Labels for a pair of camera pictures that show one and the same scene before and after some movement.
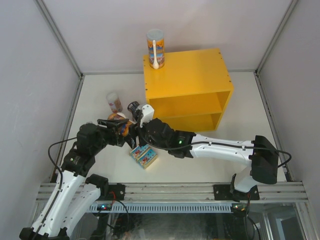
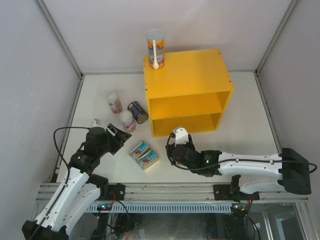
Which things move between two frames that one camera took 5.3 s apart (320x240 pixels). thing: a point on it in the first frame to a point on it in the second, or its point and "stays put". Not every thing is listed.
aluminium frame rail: [188, 192] stays put
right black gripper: [132, 141] to [189, 144]
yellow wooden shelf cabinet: [190, 92] stays put
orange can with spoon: [155, 43] stays put
